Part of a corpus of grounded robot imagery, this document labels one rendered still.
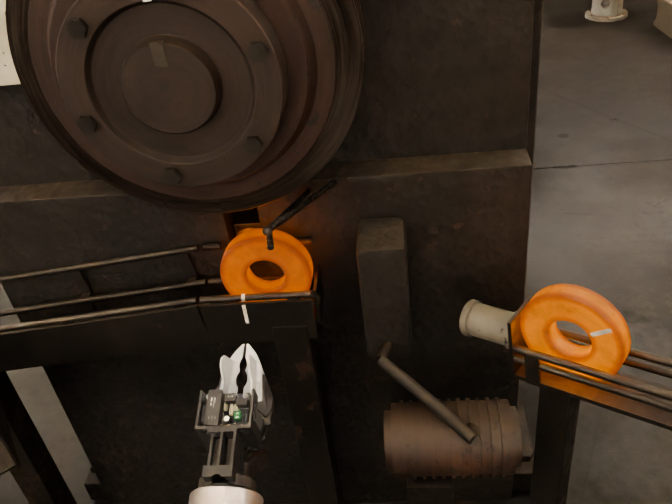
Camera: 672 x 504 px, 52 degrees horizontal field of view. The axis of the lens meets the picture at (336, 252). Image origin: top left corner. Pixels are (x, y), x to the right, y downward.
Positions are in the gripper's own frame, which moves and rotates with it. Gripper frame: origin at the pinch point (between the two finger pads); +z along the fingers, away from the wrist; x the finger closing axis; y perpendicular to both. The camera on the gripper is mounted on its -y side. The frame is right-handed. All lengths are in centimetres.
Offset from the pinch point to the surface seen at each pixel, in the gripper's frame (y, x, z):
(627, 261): -106, -94, 86
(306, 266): -5.2, -7.0, 18.7
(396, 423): -22.3, -20.2, -1.6
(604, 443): -84, -68, 17
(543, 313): -3.0, -42.6, 6.5
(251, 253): -2.3, 1.6, 19.8
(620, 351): -3, -52, 0
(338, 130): 19.0, -15.0, 24.2
